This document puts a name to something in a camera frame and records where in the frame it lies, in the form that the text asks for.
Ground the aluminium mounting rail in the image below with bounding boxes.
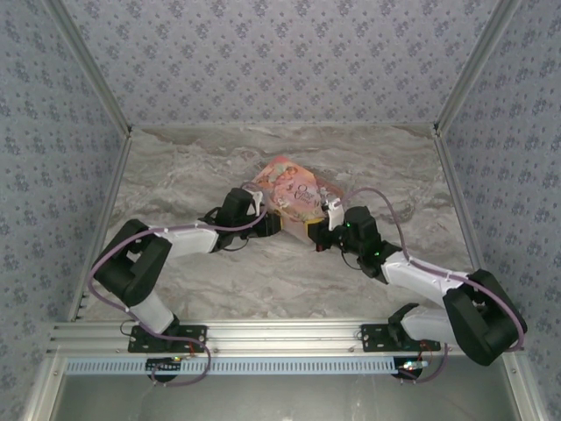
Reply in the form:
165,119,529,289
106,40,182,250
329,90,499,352
47,319,525,356

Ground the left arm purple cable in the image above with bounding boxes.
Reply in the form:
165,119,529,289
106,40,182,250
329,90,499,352
87,182,269,388

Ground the aluminium lower frame post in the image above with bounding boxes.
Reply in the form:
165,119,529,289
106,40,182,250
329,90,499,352
20,353,67,421
501,353,548,421

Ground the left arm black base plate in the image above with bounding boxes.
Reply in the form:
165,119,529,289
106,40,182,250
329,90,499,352
127,325,209,353

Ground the aluminium frame post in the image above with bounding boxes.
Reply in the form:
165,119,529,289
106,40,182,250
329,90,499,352
432,0,526,134
45,0,134,135
501,353,548,421
20,353,67,421

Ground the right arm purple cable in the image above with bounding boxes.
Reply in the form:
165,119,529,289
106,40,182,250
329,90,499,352
339,187,528,385

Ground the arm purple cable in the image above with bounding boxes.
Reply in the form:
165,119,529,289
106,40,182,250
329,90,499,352
87,182,269,388
339,187,528,385

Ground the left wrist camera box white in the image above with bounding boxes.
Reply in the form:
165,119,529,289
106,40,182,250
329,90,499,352
243,183,269,208

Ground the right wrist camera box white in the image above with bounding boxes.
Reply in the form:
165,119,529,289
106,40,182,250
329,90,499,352
321,196,344,231

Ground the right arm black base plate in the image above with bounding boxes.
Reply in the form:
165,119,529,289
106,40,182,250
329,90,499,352
359,323,442,353

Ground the grey metal shelf panel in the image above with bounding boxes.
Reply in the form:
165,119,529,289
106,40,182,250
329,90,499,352
46,372,523,421

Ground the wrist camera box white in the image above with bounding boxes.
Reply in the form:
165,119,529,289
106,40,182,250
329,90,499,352
243,183,269,208
321,196,344,231

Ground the aluminium table side rail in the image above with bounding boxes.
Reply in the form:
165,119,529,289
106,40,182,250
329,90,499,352
433,130,502,320
67,129,134,324

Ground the white slotted cable duct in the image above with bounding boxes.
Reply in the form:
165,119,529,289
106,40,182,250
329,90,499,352
63,356,407,376

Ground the pink printed wooden box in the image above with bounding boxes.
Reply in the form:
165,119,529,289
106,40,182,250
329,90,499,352
251,153,345,242

